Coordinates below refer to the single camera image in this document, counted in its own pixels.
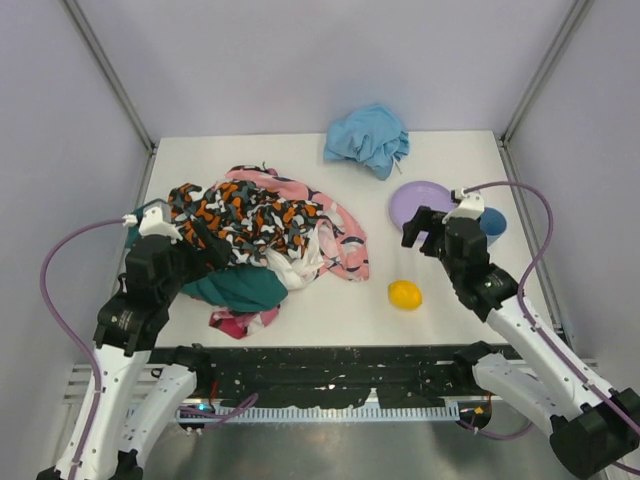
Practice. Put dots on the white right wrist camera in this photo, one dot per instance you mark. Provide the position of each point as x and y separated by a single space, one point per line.
468 204

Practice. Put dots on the aluminium frame rail front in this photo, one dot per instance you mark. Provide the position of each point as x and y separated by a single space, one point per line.
438 379

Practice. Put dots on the magenta pink white cloth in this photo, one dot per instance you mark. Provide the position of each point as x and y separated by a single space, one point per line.
240 325

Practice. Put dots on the white slotted cable duct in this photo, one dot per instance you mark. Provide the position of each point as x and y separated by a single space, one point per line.
369 412

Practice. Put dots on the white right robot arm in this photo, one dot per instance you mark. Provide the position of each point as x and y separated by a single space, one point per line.
590 425

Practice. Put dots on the light blue cloth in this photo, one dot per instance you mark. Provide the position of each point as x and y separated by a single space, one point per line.
372 136

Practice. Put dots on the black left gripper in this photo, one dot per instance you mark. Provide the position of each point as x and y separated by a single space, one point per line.
201 248

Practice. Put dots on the pink patterned cloth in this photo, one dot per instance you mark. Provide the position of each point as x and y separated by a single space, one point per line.
343 243

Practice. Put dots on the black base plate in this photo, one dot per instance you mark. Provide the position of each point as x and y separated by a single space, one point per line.
334 399

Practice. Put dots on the purple plastic plate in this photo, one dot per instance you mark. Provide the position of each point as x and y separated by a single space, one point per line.
406 200

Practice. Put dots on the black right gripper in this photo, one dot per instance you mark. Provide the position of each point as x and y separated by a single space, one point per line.
433 233

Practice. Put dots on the aluminium corner post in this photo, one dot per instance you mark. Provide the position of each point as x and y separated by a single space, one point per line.
553 54
87 34

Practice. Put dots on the yellow lemon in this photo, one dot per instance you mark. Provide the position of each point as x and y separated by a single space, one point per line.
405 295

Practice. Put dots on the white crumpled cloth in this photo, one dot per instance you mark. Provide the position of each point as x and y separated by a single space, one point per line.
296 274

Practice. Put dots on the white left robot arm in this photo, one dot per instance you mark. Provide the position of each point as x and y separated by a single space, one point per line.
107 442

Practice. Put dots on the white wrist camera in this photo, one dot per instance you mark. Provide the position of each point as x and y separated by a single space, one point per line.
468 204
152 218

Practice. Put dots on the blue plastic cup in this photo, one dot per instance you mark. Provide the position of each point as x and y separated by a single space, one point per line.
493 223

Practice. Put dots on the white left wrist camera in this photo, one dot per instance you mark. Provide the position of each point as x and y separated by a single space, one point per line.
152 218

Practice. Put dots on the orange black camouflage cloth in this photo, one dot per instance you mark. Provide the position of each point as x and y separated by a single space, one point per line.
250 218

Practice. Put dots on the teal green cloth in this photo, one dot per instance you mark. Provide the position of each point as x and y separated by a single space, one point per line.
243 288

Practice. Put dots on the left aluminium corner post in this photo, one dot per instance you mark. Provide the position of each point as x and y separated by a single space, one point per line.
87 34

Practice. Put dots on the right aluminium corner post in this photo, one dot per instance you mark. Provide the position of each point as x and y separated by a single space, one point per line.
553 54

